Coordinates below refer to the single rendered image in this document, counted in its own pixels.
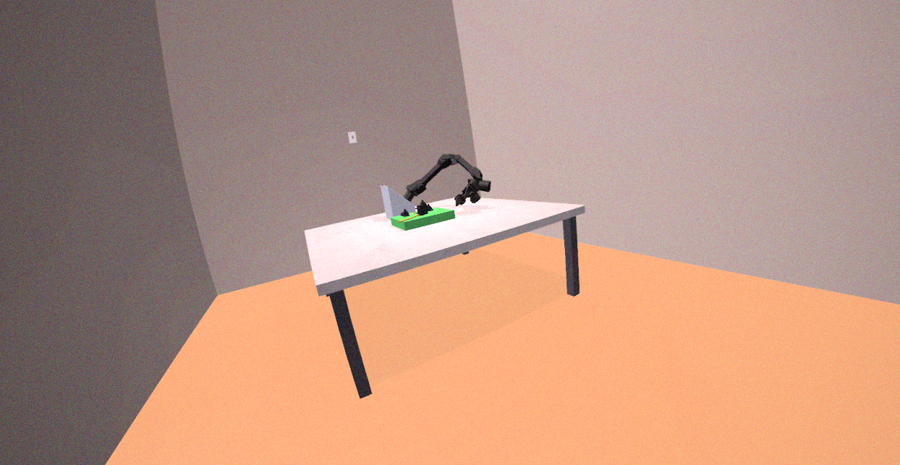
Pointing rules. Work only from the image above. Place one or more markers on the green flat panel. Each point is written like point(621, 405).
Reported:
point(435, 215)

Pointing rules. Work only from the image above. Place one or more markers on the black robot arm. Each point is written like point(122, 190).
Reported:
point(444, 161)

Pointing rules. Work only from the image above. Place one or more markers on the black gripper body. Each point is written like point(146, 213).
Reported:
point(473, 185)

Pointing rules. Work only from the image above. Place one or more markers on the dark grey micro servo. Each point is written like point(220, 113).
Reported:
point(421, 210)

